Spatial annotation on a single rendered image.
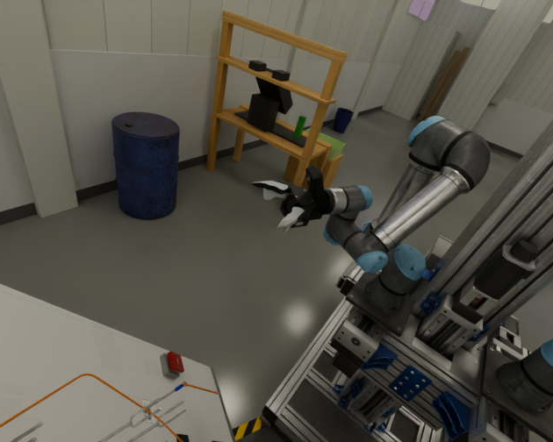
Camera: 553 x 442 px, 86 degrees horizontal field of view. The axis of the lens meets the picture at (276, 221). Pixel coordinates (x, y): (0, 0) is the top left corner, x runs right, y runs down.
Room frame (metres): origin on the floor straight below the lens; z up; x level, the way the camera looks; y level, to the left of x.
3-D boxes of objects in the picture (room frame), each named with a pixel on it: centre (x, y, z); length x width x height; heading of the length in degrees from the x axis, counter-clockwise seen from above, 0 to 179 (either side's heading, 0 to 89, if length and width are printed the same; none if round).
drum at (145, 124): (2.35, 1.31, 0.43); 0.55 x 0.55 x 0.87
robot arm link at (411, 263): (0.84, -0.48, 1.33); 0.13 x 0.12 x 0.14; 38
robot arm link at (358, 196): (0.78, -0.19, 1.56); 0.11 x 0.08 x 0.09; 128
